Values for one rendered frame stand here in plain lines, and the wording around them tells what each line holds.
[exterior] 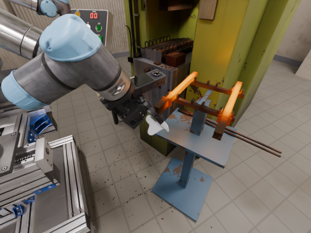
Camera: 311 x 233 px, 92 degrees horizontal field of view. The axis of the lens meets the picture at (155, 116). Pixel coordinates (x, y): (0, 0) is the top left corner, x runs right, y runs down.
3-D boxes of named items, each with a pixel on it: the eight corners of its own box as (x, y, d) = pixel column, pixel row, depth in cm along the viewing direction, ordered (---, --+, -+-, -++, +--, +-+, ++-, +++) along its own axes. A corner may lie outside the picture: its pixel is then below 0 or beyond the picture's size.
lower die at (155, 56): (161, 63, 105) (161, 50, 100) (141, 57, 115) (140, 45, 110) (192, 50, 129) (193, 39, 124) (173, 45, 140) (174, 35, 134)
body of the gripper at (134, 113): (122, 115, 46) (95, 95, 36) (142, 95, 47) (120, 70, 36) (135, 131, 42) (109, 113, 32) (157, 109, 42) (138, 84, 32)
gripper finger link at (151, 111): (156, 122, 45) (136, 102, 42) (160, 118, 46) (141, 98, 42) (161, 126, 41) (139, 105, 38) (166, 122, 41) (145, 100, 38)
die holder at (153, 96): (168, 123, 123) (172, 71, 94) (137, 105, 142) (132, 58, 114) (201, 96, 155) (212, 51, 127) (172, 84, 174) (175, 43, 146)
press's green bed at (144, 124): (165, 157, 153) (168, 123, 123) (140, 138, 172) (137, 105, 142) (194, 128, 185) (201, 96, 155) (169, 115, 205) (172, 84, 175)
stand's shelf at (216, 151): (223, 168, 71) (225, 166, 70) (153, 135, 88) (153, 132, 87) (236, 131, 91) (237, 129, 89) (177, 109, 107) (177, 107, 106)
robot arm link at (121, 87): (110, 56, 33) (129, 72, 28) (121, 70, 37) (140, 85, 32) (85, 80, 32) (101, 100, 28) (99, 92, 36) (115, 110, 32)
